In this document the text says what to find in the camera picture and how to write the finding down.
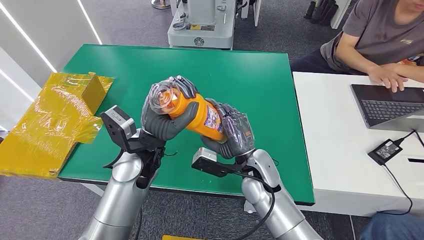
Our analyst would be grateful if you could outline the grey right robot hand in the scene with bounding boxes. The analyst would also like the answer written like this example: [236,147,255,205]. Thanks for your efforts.
[200,98,257,160]

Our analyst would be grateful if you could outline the thin black mains cable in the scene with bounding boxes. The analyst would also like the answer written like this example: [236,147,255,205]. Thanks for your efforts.
[377,163,414,216]

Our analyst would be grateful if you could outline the yellow taped cardboard box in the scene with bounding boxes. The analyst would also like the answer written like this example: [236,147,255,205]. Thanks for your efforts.
[0,72,115,180]

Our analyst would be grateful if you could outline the person's leg in blue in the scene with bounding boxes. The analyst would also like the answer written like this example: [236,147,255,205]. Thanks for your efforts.
[359,211,424,240]

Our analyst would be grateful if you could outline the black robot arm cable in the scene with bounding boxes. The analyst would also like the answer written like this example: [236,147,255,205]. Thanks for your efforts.
[231,171,276,240]

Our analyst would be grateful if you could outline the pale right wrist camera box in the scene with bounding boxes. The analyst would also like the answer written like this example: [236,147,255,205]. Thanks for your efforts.
[191,147,239,178]

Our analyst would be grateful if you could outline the grey laptop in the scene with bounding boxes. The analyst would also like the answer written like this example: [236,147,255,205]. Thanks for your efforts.
[350,83,424,133]

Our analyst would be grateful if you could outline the orange bottle with clear cap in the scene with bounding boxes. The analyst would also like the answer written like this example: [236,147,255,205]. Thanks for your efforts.
[149,81,228,143]

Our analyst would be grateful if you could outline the black power adapter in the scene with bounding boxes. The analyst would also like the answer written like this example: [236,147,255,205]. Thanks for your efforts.
[367,139,404,167]

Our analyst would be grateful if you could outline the grey machine base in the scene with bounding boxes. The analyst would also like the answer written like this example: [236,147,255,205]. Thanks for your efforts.
[167,0,238,51]

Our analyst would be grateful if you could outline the person's right hand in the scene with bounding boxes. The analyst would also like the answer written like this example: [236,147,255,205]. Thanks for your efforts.
[368,64,410,93]

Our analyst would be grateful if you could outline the chrome stand base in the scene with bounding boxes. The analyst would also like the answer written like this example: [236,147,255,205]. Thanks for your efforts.
[151,0,172,10]

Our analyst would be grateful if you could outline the yellow flat object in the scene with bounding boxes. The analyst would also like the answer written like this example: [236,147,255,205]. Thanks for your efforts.
[161,234,205,240]

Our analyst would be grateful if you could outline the white furniture panel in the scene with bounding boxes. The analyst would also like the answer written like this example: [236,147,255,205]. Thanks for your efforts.
[329,0,354,30]

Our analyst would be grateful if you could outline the person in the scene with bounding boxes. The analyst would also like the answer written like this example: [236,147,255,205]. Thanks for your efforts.
[290,0,424,93]

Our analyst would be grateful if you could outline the black shoes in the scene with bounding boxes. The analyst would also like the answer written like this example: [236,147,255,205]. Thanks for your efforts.
[304,0,339,27]

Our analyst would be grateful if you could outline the black adapter to laptop cable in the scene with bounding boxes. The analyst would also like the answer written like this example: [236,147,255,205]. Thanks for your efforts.
[392,129,417,147]

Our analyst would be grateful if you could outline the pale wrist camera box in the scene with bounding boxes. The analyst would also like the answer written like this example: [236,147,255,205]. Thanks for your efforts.
[191,147,239,178]
[99,105,137,153]

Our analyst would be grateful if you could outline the white table foot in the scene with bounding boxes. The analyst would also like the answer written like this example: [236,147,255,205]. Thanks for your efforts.
[244,199,258,215]

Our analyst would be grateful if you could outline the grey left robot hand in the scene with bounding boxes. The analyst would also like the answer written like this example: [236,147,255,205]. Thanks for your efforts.
[140,75,200,142]

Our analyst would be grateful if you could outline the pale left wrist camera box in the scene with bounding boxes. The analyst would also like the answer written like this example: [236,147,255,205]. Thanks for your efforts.
[99,105,137,153]

